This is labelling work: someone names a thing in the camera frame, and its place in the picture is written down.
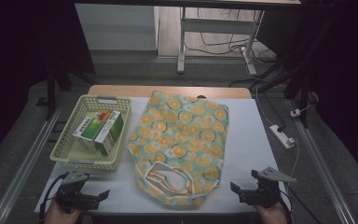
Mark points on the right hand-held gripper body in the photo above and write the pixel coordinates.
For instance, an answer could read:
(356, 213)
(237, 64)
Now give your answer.
(265, 194)

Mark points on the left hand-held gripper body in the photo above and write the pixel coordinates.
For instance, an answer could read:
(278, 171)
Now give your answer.
(74, 199)

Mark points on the pale yellow plastic basket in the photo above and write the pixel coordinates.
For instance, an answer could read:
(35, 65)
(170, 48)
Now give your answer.
(65, 137)

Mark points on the dark green white medicine box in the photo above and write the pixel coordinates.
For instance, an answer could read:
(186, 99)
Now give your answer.
(112, 130)

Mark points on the red orange medicine box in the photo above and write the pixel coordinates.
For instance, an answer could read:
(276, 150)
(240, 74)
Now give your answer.
(104, 115)

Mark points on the orange floral cloth bag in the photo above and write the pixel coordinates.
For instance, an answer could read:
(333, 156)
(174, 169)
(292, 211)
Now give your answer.
(183, 133)

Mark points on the person's right hand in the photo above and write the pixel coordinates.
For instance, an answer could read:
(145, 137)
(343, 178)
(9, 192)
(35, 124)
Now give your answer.
(275, 216)

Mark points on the person's left hand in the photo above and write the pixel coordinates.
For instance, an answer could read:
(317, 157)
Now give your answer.
(59, 217)

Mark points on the white table mat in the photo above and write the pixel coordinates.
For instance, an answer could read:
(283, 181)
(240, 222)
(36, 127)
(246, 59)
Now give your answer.
(248, 146)

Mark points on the white power strip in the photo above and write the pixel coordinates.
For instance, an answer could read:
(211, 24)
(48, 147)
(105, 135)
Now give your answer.
(281, 136)

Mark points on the small white adapter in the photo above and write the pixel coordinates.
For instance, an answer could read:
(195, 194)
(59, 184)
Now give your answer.
(295, 113)

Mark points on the black metal stand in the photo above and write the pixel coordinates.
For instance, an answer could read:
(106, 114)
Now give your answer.
(304, 93)
(51, 93)

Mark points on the dark curtain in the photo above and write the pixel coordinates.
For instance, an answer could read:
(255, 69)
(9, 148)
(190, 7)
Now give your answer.
(18, 46)
(345, 62)

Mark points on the grey white cabinet panel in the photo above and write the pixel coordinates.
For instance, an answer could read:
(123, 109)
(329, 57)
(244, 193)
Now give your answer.
(118, 28)

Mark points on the aluminium floor rail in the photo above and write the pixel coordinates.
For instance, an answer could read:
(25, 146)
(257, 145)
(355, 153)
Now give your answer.
(24, 168)
(320, 165)

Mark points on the white desk frame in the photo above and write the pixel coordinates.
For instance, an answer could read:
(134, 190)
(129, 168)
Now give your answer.
(217, 25)

